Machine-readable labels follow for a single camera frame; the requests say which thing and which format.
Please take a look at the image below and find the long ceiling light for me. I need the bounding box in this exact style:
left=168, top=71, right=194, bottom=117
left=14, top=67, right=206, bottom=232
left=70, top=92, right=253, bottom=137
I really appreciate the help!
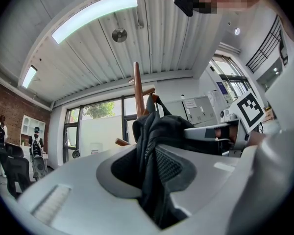
left=51, top=0, right=138, bottom=45

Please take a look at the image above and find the black mesh office chair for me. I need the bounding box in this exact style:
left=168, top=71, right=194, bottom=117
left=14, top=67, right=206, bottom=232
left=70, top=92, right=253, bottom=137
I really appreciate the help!
left=0, top=143, right=31, bottom=199

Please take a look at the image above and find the wooden coat stand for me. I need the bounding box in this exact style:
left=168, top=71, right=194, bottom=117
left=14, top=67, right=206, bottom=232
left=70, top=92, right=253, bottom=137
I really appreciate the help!
left=114, top=62, right=160, bottom=147

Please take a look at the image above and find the black fabric bag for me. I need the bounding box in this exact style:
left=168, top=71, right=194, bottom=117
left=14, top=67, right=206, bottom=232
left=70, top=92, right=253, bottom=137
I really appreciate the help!
left=111, top=94, right=221, bottom=230

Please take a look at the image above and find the round metal ceiling fixture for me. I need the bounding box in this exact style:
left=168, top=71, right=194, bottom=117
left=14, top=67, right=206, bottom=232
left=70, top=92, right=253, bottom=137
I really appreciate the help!
left=112, top=27, right=128, bottom=43

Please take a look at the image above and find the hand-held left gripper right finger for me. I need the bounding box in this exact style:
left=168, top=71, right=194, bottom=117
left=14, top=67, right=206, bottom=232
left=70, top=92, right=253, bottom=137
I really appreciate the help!
left=158, top=142, right=260, bottom=235

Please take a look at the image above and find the clear water bottle red label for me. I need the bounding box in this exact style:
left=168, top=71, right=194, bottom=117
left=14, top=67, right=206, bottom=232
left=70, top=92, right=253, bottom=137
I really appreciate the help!
left=90, top=142, right=103, bottom=156

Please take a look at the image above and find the blue wall poster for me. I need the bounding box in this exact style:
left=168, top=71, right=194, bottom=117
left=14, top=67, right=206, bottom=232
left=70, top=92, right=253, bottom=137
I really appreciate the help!
left=216, top=81, right=227, bottom=95

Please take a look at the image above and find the grey metal locker cabinet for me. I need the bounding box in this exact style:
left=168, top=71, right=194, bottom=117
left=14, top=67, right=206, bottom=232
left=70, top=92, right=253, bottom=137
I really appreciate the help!
left=161, top=95, right=220, bottom=128

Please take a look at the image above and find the person's right forearm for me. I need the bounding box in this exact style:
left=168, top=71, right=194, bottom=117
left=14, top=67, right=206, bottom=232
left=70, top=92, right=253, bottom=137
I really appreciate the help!
left=248, top=131, right=267, bottom=148

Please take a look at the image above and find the short ceiling light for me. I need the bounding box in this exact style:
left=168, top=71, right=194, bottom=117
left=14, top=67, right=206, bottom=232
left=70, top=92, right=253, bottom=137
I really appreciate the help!
left=21, top=65, right=38, bottom=89

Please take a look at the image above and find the black metal railing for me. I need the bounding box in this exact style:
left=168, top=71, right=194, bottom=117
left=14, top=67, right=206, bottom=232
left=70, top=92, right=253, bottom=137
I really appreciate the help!
left=246, top=15, right=282, bottom=73

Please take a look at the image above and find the tall side window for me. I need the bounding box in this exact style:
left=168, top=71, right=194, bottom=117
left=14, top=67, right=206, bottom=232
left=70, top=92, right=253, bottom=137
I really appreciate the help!
left=209, top=55, right=250, bottom=102

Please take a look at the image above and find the white arched shelf cabinet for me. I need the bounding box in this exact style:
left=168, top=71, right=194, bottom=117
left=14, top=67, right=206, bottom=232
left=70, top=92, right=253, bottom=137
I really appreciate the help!
left=21, top=115, right=46, bottom=154

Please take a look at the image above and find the person's white shirt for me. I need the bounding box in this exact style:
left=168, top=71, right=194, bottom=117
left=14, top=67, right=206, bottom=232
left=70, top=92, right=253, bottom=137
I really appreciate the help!
left=226, top=0, right=294, bottom=235

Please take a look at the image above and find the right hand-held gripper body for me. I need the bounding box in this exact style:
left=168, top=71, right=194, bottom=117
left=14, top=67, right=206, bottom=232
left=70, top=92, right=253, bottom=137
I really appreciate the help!
left=228, top=90, right=265, bottom=157

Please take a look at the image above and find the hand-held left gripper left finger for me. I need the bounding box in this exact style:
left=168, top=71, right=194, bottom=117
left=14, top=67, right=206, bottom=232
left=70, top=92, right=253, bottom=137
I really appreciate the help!
left=16, top=142, right=164, bottom=235

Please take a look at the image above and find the black framed window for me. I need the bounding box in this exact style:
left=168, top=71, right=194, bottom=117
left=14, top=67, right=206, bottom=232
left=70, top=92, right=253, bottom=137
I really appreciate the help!
left=62, top=95, right=157, bottom=166

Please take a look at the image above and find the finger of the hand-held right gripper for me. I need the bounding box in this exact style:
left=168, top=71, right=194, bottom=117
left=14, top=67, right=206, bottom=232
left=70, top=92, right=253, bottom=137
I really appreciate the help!
left=183, top=121, right=240, bottom=142

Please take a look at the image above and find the black head-worn camera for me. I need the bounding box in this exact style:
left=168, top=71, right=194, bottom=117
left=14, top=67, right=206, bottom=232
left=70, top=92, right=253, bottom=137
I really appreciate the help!
left=173, top=0, right=199, bottom=17

